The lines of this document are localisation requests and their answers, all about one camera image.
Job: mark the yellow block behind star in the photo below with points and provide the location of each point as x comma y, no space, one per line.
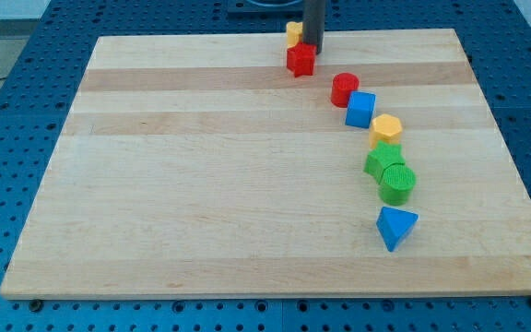
294,32

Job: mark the yellow hexagon block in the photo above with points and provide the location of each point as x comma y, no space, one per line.
386,128

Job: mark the red cylinder block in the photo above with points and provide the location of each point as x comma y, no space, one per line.
343,84

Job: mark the blue cube block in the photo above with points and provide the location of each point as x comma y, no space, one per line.
360,109

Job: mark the red star block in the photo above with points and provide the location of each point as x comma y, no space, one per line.
301,59

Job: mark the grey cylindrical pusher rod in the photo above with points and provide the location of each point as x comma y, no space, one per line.
313,19

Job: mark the green star block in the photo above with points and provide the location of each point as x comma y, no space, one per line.
382,157

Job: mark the green cylinder block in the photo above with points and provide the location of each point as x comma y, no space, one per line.
397,184

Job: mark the blue triangle block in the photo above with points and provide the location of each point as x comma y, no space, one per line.
395,225

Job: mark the wooden board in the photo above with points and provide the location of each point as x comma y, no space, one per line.
198,167

